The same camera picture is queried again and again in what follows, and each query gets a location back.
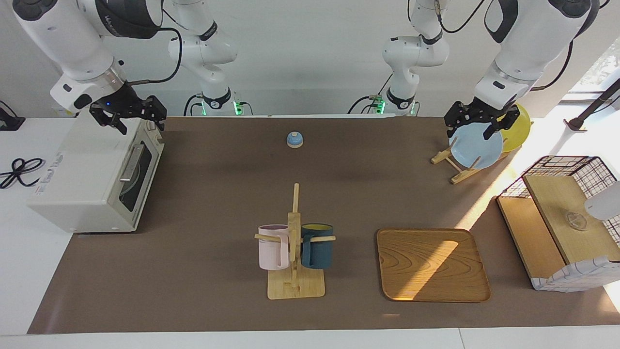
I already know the light blue plate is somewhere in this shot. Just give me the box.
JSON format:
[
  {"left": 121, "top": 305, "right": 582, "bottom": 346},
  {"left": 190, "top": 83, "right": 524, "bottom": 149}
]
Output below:
[{"left": 449, "top": 121, "right": 504, "bottom": 170}]

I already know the wooden serving tray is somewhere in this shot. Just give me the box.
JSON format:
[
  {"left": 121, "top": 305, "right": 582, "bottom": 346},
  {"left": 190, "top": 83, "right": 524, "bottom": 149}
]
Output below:
[{"left": 376, "top": 228, "right": 491, "bottom": 303}]

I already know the wire and wood shelf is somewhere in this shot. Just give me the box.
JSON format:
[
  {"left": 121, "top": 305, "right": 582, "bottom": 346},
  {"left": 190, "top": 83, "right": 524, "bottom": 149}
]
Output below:
[{"left": 496, "top": 155, "right": 620, "bottom": 292}]

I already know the black coiled cable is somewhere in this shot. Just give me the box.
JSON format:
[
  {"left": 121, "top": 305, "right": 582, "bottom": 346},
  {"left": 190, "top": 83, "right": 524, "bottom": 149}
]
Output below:
[{"left": 0, "top": 158, "right": 45, "bottom": 190}]

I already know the wooden plate rack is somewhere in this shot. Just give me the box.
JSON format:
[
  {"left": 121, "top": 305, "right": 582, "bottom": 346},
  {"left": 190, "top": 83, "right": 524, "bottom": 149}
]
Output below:
[{"left": 431, "top": 121, "right": 533, "bottom": 185}]

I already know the beige toaster oven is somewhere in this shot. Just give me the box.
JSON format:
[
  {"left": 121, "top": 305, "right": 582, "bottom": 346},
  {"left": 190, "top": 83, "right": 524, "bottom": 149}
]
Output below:
[{"left": 28, "top": 108, "right": 164, "bottom": 233}]

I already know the white checked cloth liner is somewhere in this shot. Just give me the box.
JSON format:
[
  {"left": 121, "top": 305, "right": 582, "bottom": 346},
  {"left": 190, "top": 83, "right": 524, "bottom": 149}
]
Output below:
[{"left": 530, "top": 255, "right": 620, "bottom": 292}]

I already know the black tripod stand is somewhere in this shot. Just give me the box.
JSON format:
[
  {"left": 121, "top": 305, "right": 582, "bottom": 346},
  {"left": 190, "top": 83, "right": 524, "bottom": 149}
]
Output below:
[{"left": 564, "top": 78, "right": 620, "bottom": 132}]

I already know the small glass dish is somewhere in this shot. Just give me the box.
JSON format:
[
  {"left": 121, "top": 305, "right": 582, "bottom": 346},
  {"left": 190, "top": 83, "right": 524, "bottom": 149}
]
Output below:
[{"left": 564, "top": 212, "right": 588, "bottom": 231}]

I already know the pink mug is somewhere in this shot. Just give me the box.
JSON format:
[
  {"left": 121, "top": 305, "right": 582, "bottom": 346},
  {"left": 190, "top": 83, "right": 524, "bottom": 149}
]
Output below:
[{"left": 258, "top": 224, "right": 291, "bottom": 270}]

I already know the white rounded device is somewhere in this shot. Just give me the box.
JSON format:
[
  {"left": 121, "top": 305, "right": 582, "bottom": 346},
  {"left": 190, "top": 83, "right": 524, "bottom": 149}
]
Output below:
[{"left": 584, "top": 181, "right": 620, "bottom": 222}]

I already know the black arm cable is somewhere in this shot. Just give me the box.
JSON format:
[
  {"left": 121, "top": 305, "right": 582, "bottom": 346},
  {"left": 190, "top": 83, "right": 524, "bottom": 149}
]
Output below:
[
  {"left": 436, "top": 0, "right": 575, "bottom": 93},
  {"left": 130, "top": 27, "right": 183, "bottom": 86}
]

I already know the yellow plate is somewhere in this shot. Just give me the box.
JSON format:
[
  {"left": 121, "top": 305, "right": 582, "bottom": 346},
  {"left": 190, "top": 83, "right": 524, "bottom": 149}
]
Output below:
[{"left": 496, "top": 102, "right": 532, "bottom": 153}]

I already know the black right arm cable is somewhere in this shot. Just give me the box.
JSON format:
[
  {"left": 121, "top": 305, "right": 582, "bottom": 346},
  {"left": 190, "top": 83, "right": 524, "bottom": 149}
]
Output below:
[{"left": 130, "top": 27, "right": 183, "bottom": 86}]

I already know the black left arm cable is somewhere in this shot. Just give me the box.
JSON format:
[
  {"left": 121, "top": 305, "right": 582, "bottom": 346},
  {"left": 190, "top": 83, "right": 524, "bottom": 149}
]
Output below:
[{"left": 436, "top": 0, "right": 575, "bottom": 93}]

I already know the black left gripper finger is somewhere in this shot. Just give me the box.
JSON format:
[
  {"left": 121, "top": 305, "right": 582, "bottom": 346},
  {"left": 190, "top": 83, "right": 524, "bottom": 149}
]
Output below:
[
  {"left": 444, "top": 112, "right": 466, "bottom": 142},
  {"left": 482, "top": 108, "right": 522, "bottom": 142}
]

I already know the black clamp device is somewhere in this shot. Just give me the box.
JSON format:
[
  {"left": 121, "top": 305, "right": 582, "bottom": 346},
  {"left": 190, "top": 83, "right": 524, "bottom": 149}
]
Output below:
[{"left": 0, "top": 101, "right": 26, "bottom": 131}]

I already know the wooden mug tree stand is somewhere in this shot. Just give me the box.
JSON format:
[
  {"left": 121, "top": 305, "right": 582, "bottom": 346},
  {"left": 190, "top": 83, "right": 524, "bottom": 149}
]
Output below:
[{"left": 254, "top": 183, "right": 336, "bottom": 300}]

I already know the brown table mat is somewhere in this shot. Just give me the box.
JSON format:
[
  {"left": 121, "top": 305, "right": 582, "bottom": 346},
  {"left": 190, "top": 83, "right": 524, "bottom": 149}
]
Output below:
[{"left": 27, "top": 116, "right": 620, "bottom": 335}]

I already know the dark teal mug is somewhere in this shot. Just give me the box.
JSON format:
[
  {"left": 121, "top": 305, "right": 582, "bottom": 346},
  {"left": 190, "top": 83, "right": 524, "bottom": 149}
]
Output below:
[{"left": 300, "top": 223, "right": 334, "bottom": 270}]

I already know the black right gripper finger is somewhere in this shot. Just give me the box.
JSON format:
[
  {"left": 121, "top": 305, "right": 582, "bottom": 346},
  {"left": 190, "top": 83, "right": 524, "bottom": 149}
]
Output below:
[
  {"left": 144, "top": 95, "right": 168, "bottom": 132},
  {"left": 89, "top": 109, "right": 128, "bottom": 136}
]

